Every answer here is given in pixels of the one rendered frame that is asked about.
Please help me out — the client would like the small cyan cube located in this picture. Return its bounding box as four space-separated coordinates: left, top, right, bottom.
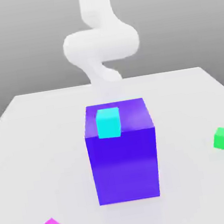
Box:
94 106 123 141

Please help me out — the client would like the large purple box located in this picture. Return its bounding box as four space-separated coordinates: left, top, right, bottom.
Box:
79 96 166 207

